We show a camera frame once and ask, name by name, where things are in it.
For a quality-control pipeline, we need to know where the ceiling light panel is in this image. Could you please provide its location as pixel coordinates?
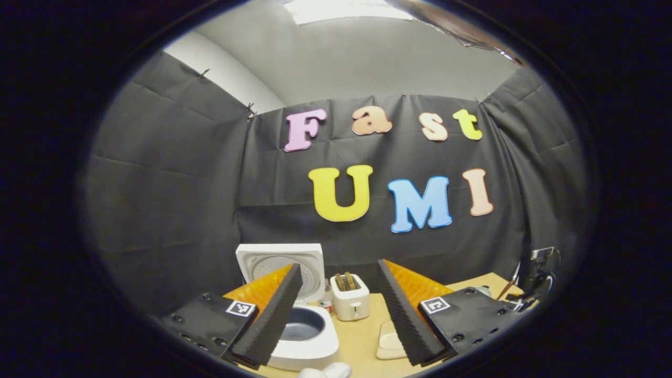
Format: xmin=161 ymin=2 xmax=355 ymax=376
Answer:
xmin=283 ymin=0 xmax=415 ymax=26

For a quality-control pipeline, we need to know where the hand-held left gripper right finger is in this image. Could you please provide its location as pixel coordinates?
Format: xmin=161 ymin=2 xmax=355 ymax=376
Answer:
xmin=375 ymin=259 xmax=528 ymax=367

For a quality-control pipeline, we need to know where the cream toaster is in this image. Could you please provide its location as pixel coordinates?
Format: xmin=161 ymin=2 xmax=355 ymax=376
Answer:
xmin=330 ymin=273 xmax=371 ymax=322

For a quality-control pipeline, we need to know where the white rice cooker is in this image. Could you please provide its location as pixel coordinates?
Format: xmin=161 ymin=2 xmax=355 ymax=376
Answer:
xmin=235 ymin=243 xmax=341 ymax=372

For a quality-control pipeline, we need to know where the red-capped plastic bottle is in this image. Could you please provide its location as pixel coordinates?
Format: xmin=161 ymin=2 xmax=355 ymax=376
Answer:
xmin=319 ymin=278 xmax=335 ymax=316

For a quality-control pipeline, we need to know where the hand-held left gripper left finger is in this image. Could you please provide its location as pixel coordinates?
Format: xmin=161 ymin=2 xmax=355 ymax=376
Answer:
xmin=152 ymin=262 xmax=304 ymax=369

